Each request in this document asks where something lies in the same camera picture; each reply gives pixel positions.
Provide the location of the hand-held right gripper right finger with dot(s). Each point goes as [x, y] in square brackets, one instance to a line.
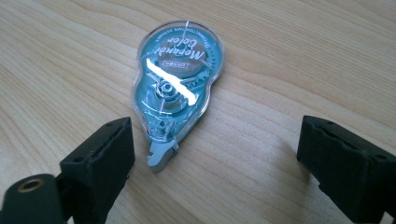
[348, 168]

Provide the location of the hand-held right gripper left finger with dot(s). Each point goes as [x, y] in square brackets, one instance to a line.
[96, 168]

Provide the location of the teal correction tape dispenser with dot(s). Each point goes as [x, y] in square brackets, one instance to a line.
[174, 93]

